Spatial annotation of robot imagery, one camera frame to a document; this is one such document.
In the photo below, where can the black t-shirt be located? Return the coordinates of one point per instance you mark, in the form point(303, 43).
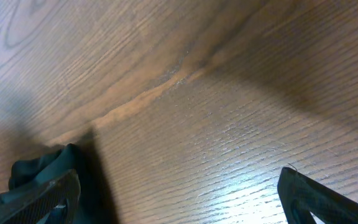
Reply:
point(27, 175)

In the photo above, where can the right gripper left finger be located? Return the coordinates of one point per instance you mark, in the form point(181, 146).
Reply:
point(55, 201)

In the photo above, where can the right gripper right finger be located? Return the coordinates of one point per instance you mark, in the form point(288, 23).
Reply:
point(303, 199)

